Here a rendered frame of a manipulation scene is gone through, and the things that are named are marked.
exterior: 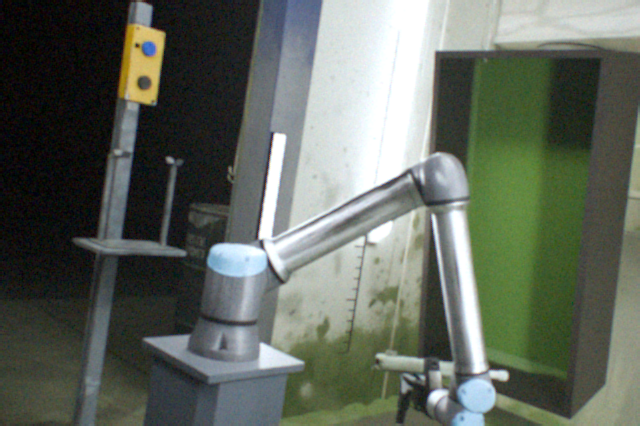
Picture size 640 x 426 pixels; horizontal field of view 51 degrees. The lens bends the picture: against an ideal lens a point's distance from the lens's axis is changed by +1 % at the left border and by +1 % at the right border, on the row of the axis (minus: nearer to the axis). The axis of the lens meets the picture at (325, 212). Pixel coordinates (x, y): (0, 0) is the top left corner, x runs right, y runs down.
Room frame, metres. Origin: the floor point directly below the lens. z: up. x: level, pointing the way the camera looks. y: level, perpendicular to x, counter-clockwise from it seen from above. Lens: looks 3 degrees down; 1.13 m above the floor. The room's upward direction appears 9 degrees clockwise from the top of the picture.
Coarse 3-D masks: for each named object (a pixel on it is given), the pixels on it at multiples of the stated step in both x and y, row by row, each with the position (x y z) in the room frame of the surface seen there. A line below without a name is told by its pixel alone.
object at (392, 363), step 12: (384, 360) 2.06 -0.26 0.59; (396, 360) 2.07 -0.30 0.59; (408, 360) 2.09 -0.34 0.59; (420, 360) 2.13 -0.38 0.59; (408, 372) 2.09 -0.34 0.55; (420, 372) 2.12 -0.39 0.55; (444, 372) 2.13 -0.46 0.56; (492, 372) 2.21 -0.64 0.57; (504, 372) 2.23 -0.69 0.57; (408, 396) 2.10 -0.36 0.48; (396, 420) 2.10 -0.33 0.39
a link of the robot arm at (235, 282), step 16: (224, 256) 1.64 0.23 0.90; (240, 256) 1.65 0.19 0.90; (256, 256) 1.67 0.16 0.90; (208, 272) 1.67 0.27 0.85; (224, 272) 1.64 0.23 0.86; (240, 272) 1.64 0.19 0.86; (256, 272) 1.66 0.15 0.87; (208, 288) 1.66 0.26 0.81; (224, 288) 1.63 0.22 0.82; (240, 288) 1.64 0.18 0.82; (256, 288) 1.67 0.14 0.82; (208, 304) 1.65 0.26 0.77; (224, 304) 1.63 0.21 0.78; (240, 304) 1.64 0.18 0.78; (256, 304) 1.68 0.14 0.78; (240, 320) 1.64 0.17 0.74
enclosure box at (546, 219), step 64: (448, 64) 2.45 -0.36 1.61; (512, 64) 2.56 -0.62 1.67; (576, 64) 2.41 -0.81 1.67; (448, 128) 2.52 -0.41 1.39; (512, 128) 2.58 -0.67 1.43; (576, 128) 2.43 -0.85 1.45; (512, 192) 2.61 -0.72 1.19; (576, 192) 2.45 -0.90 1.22; (512, 256) 2.64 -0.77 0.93; (576, 256) 2.47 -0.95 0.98; (512, 320) 2.66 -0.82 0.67; (576, 320) 2.14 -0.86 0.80; (512, 384) 2.42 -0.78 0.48; (576, 384) 2.18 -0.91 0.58
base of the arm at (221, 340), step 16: (208, 320) 1.65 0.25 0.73; (224, 320) 1.63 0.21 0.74; (256, 320) 1.69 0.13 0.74; (192, 336) 1.67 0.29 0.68; (208, 336) 1.63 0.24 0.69; (224, 336) 1.63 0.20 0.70; (240, 336) 1.64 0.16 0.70; (256, 336) 1.69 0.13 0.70; (192, 352) 1.64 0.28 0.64; (208, 352) 1.62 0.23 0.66; (224, 352) 1.62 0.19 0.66; (240, 352) 1.63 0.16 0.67; (256, 352) 1.67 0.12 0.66
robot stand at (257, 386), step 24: (168, 360) 1.61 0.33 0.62; (192, 360) 1.59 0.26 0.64; (264, 360) 1.68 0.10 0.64; (288, 360) 1.71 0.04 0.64; (168, 384) 1.62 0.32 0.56; (192, 384) 1.55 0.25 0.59; (216, 384) 1.53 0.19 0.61; (240, 384) 1.58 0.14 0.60; (264, 384) 1.63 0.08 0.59; (168, 408) 1.61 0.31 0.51; (192, 408) 1.54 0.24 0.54; (216, 408) 1.54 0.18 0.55; (240, 408) 1.59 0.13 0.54; (264, 408) 1.64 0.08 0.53
